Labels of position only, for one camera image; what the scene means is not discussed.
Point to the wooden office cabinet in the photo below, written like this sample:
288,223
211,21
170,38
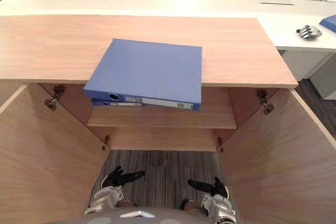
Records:
52,48

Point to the silver spare robot hand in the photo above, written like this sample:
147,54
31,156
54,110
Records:
309,32

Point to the large metal door hinge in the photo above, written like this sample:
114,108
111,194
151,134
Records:
265,102
54,98

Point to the white office desk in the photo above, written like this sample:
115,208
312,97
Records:
183,5

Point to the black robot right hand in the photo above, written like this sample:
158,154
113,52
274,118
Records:
212,187

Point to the grey robot torso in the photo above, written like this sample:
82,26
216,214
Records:
126,217

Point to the small metal door hinge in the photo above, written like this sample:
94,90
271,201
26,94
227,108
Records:
219,145
106,143

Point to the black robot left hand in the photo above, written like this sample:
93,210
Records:
118,179

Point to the wooden cabinet door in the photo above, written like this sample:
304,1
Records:
44,161
278,166

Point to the wooden cabinet shelf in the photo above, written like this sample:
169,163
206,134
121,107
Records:
162,120

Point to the white drawer pedestal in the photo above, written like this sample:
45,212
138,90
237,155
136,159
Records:
309,66

